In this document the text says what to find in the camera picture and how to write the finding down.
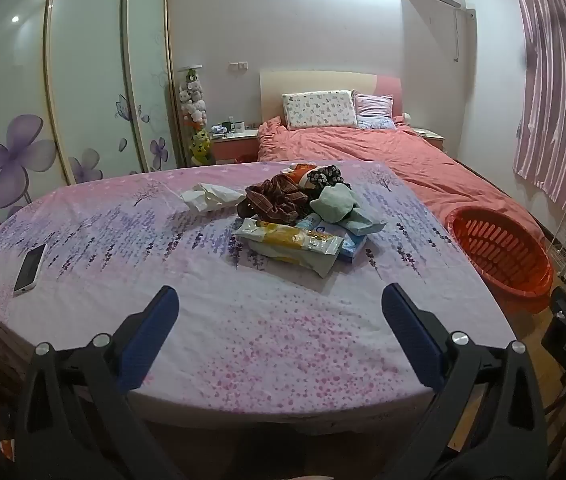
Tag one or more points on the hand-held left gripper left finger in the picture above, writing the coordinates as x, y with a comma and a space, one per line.
150, 335

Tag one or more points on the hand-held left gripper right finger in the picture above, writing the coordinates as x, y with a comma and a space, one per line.
410, 335

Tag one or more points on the orange plastic laundry basket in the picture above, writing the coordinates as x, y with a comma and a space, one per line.
503, 255

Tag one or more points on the light blue tissue pack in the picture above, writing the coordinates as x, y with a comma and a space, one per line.
353, 249

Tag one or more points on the pink lavender print tablecloth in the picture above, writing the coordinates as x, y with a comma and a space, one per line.
273, 340

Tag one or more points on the white smartphone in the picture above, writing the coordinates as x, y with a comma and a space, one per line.
30, 269

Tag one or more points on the pale wet wipes pack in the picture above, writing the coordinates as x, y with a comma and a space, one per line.
293, 262

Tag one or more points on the crumpled white tissue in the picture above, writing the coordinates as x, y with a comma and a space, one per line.
210, 196

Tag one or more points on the pale green cloth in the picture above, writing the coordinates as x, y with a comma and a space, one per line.
333, 202

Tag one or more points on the yellow and white wrapper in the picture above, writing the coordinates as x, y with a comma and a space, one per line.
288, 237

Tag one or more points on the bed with pink duvet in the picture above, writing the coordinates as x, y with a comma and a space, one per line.
388, 160

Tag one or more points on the black floral cloth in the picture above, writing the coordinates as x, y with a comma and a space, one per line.
328, 176

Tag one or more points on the dark checked cloth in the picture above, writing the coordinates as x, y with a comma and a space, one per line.
275, 200

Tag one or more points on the orange white garment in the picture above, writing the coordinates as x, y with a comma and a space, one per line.
300, 172

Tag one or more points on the yellow green frog toy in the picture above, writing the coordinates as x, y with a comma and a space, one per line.
201, 145

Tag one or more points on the pink and white nightstand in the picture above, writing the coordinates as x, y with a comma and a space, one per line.
235, 149
432, 139

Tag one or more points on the white mug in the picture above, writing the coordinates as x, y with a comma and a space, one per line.
239, 126

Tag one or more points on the pink striped pillow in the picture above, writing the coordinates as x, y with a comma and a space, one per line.
374, 110

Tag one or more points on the hanging stuffed toys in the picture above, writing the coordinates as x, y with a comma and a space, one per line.
194, 100

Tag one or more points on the white floral pillow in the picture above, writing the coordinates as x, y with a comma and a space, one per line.
320, 109

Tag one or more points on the pink striped curtain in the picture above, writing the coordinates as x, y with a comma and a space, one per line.
558, 95

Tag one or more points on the wardrobe with flower print doors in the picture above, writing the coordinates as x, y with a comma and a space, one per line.
88, 75

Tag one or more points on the cream and pink headboard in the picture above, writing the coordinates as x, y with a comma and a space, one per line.
313, 81

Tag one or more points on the white wall socket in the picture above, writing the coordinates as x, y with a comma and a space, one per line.
239, 65

